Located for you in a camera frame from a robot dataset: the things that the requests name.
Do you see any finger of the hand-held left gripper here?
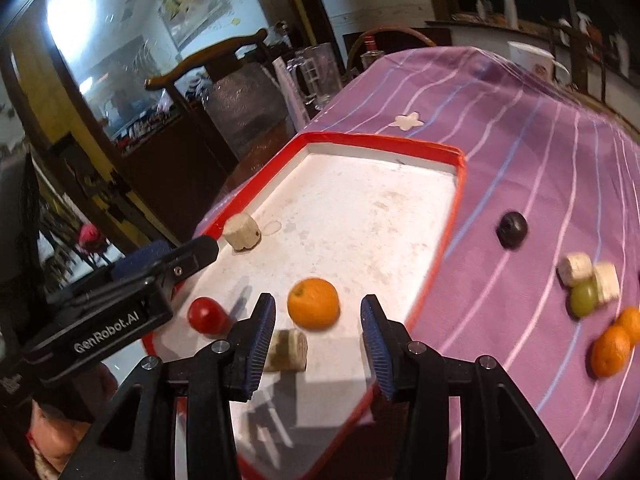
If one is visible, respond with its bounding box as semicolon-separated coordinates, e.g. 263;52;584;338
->
147;235;222;288
111;240;175;282

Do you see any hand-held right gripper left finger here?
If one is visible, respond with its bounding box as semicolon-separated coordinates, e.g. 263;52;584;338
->
60;292;277;480

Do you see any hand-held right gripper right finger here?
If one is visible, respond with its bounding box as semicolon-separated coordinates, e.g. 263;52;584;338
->
360;294;576;480

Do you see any red tomato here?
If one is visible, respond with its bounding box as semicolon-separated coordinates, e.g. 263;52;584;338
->
187;296;227;335

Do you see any smooth orange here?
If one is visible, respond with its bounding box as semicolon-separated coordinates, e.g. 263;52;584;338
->
287;277;341;332

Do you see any red-rimmed white tray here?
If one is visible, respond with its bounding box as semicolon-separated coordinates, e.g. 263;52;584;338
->
141;131;467;480

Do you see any green grape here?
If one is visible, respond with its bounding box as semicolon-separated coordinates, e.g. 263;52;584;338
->
569;280;600;319

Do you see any bumpy mandarin orange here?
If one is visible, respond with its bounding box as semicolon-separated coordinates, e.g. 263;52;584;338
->
590;325;632;379

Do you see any person's left hand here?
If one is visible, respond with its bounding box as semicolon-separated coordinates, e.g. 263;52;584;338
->
27;366;120;478

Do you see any dark wooden cabinet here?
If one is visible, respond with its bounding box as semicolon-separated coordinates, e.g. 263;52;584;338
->
112;105;241;221

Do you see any glass beer mug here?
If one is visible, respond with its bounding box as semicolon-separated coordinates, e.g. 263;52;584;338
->
285;42;346;111

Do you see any purple striped tablecloth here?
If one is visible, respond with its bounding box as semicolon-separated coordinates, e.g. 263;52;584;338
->
197;45;640;480

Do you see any small mandarin orange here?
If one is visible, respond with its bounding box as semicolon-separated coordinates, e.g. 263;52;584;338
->
615;307;640;346

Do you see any clear bottle red cap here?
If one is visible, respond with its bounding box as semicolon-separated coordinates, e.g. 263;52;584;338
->
361;36;383;68

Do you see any curved wooden chair back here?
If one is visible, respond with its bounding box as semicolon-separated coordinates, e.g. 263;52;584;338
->
347;27;441;76

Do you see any white mug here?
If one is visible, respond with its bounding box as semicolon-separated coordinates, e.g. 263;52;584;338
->
507;41;571;86

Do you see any framed wall painting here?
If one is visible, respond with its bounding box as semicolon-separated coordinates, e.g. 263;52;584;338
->
157;0;227;51

